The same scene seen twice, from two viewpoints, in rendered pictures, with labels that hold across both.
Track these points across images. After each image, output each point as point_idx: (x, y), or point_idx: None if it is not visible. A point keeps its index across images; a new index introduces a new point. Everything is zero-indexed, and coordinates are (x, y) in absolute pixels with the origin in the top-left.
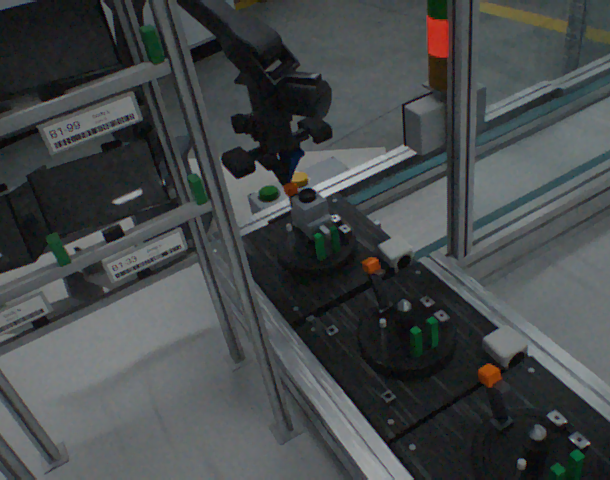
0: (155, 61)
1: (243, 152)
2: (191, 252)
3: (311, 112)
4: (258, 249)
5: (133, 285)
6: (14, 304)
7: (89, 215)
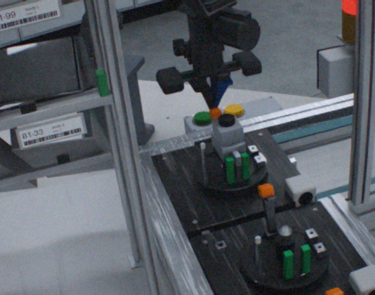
0: None
1: (175, 71)
2: (107, 149)
3: (237, 43)
4: (178, 165)
5: (53, 167)
6: None
7: (16, 91)
